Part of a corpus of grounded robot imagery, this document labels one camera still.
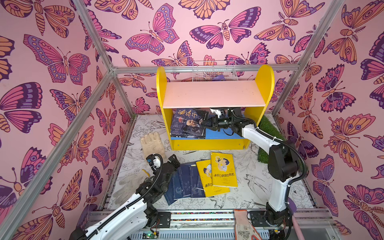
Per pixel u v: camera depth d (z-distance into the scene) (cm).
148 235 72
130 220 49
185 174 86
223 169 88
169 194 81
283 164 52
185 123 86
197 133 82
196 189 81
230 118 74
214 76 95
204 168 88
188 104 69
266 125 103
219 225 73
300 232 69
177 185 83
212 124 79
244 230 70
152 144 103
